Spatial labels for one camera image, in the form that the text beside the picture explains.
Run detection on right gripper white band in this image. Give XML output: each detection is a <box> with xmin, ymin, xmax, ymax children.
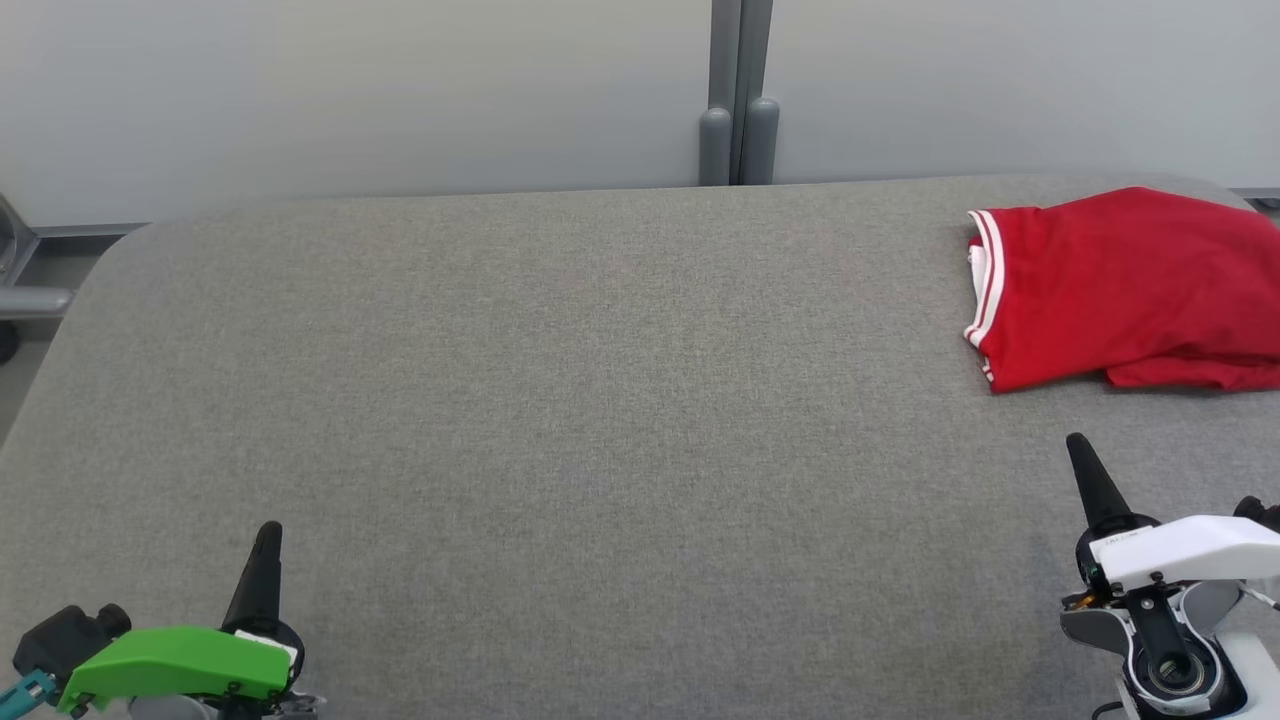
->
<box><xmin>1065</xmin><ymin>433</ymin><xmax>1280</xmax><ymax>594</ymax></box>

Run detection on red basketball jersey white sleeves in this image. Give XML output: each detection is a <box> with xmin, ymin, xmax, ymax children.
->
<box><xmin>963</xmin><ymin>187</ymin><xmax>1280</xmax><ymax>394</ymax></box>

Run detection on grey metal rail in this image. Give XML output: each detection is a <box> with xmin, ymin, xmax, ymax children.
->
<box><xmin>0</xmin><ymin>195</ymin><xmax>151</xmax><ymax>291</ymax></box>

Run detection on teal camera cable connector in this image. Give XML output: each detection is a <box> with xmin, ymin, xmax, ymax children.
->
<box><xmin>0</xmin><ymin>670</ymin><xmax>59</xmax><ymax>717</ymax></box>

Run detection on grey metal tube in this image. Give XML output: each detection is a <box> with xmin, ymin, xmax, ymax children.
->
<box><xmin>0</xmin><ymin>287</ymin><xmax>76</xmax><ymax>320</ymax></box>

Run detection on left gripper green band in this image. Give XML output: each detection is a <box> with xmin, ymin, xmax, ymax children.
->
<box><xmin>58</xmin><ymin>521</ymin><xmax>307</xmax><ymax>714</ymax></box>

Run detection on grey partition post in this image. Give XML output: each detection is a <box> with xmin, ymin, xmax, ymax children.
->
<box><xmin>698</xmin><ymin>0</ymin><xmax>742</xmax><ymax>187</ymax></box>
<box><xmin>738</xmin><ymin>0</ymin><xmax>781</xmax><ymax>186</ymax></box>

